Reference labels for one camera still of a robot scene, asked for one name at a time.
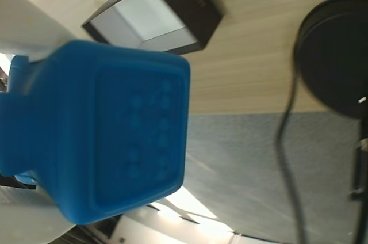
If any dark brown open box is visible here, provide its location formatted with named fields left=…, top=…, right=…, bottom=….
left=81, top=0, right=227, bottom=56

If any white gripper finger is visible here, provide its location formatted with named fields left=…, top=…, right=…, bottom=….
left=0, top=185, right=76, bottom=244
left=0, top=0, right=76, bottom=62

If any blue cube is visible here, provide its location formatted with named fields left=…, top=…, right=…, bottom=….
left=0, top=39, right=191, bottom=226

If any black round stand base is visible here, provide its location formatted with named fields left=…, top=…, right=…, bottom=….
left=292, top=0, right=368, bottom=121

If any black stand cable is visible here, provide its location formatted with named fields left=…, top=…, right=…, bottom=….
left=275, top=33, right=310, bottom=244

